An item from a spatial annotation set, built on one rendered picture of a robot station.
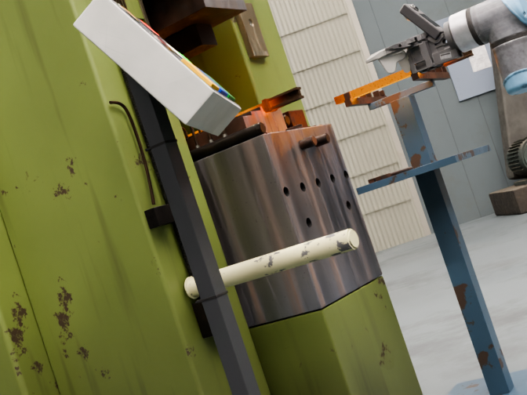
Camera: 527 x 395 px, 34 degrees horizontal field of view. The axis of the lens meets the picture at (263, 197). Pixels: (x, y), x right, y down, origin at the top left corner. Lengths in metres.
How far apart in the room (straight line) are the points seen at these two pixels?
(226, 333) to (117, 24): 0.62
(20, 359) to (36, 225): 0.33
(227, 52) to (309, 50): 7.55
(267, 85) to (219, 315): 1.07
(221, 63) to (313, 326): 0.89
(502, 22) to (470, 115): 8.19
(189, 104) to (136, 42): 0.15
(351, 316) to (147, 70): 0.94
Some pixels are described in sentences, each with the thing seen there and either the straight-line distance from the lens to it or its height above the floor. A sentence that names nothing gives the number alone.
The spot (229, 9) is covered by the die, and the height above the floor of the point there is 1.27.
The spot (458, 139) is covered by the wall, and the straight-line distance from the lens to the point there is 10.14.
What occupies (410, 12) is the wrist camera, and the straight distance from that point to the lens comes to 2.09.
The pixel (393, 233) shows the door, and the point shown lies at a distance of 10.02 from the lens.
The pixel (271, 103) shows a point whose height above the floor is 1.00.
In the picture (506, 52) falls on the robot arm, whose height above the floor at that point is 0.90.
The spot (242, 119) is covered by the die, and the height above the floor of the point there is 0.97.
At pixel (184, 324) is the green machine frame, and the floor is 0.55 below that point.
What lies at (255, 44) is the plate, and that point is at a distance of 2.62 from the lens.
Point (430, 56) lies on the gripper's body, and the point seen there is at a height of 0.95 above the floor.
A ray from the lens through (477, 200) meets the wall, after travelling 10.15.
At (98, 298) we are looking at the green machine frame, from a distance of 2.12.
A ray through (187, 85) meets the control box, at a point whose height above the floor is 0.99.
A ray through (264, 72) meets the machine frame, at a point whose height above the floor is 1.14.
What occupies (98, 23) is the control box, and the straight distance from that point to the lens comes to 1.63.
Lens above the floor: 0.71
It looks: 2 degrees up
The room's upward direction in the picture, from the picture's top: 19 degrees counter-clockwise
